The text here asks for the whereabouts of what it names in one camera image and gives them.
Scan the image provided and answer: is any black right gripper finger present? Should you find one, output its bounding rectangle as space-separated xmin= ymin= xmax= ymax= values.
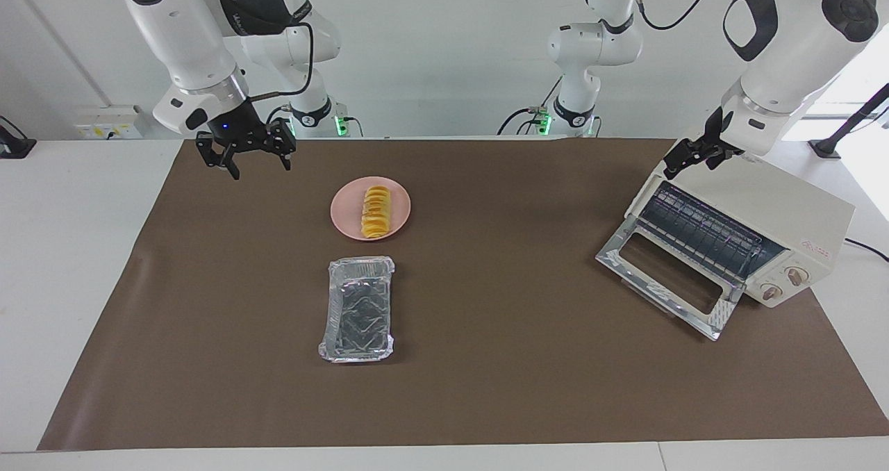
xmin=267 ymin=118 xmax=297 ymax=172
xmin=195 ymin=132 xmax=242 ymax=181

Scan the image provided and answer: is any white wall socket strip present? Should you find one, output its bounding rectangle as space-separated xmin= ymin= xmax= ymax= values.
xmin=73 ymin=106 xmax=144 ymax=140

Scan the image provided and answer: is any aluminium foil tray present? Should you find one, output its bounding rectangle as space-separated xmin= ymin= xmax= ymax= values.
xmin=318 ymin=256 xmax=397 ymax=364

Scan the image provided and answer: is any golden bread loaf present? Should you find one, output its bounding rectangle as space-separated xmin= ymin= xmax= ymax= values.
xmin=361 ymin=185 xmax=393 ymax=239

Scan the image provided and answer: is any cream toaster oven body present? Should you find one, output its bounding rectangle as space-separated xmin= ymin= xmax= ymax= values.
xmin=625 ymin=148 xmax=856 ymax=309

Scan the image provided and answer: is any black desk clamp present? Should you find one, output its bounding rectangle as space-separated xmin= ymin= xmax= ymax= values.
xmin=0 ymin=115 xmax=37 ymax=159

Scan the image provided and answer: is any metal oven rack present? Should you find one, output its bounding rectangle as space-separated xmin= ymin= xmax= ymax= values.
xmin=638 ymin=181 xmax=786 ymax=286

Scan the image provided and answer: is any glass oven door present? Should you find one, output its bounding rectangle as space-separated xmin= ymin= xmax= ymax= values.
xmin=596 ymin=220 xmax=746 ymax=341

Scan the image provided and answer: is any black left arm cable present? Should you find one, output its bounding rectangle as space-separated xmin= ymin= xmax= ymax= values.
xmin=629 ymin=0 xmax=869 ymax=31

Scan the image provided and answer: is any brown table mat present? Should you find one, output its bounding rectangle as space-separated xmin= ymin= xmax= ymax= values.
xmin=38 ymin=138 xmax=889 ymax=451

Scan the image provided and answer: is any black stand with pole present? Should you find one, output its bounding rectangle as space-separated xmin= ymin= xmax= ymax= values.
xmin=809 ymin=82 xmax=889 ymax=159

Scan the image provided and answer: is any pink round plate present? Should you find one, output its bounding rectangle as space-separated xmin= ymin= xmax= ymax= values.
xmin=330 ymin=176 xmax=412 ymax=242

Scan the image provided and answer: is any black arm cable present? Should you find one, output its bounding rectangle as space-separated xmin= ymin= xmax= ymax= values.
xmin=247 ymin=23 xmax=315 ymax=104
xmin=629 ymin=0 xmax=869 ymax=31

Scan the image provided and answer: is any black oven power cord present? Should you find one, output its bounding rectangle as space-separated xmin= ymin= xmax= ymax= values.
xmin=844 ymin=238 xmax=889 ymax=262

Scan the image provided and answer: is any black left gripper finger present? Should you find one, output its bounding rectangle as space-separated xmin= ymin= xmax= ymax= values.
xmin=663 ymin=140 xmax=704 ymax=180
xmin=707 ymin=144 xmax=745 ymax=171

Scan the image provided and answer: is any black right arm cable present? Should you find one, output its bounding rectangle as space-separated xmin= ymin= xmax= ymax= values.
xmin=247 ymin=23 xmax=315 ymax=104

